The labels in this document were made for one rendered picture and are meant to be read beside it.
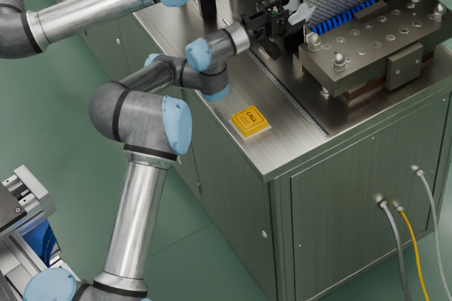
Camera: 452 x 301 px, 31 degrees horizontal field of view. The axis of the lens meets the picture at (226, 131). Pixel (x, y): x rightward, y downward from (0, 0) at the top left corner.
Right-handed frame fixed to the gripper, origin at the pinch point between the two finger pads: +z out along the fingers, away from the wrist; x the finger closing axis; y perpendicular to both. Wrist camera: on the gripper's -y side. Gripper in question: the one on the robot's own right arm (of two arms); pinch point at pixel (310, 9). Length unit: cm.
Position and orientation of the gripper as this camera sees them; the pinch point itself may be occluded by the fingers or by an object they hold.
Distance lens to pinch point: 217.6
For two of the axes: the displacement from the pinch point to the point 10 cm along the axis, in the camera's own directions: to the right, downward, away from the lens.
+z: 8.6, -4.3, 2.7
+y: -0.8, -6.4, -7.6
